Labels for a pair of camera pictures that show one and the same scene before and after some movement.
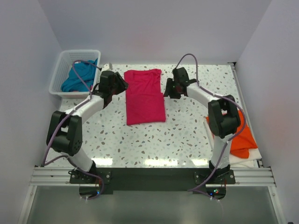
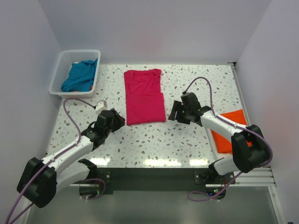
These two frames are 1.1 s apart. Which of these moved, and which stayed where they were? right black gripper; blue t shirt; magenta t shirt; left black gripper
Moved: right black gripper; left black gripper
Stayed: magenta t shirt; blue t shirt
